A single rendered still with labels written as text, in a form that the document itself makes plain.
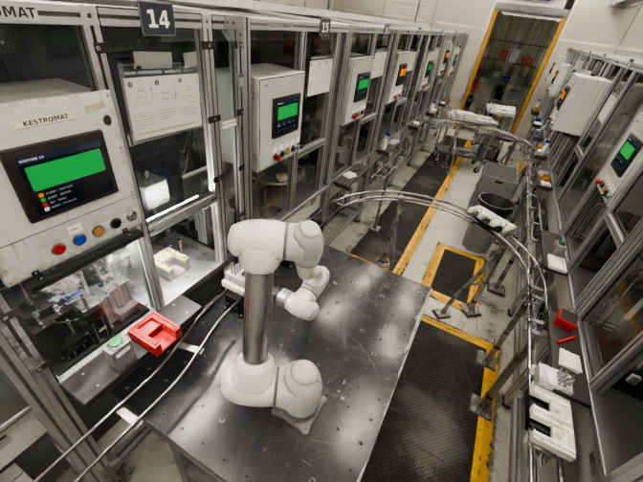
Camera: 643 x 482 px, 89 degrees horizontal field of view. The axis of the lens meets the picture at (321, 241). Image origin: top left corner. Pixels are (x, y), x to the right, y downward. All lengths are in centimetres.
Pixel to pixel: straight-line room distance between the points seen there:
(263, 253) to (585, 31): 858
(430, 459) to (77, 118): 233
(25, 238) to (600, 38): 912
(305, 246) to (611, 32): 856
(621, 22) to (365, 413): 862
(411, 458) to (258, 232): 173
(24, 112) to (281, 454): 135
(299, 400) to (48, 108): 120
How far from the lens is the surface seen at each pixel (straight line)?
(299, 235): 105
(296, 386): 134
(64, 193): 117
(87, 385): 152
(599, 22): 917
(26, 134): 112
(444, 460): 243
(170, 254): 185
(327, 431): 156
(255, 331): 125
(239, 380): 136
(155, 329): 154
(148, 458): 233
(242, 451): 152
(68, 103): 115
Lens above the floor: 209
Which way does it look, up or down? 35 degrees down
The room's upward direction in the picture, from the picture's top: 8 degrees clockwise
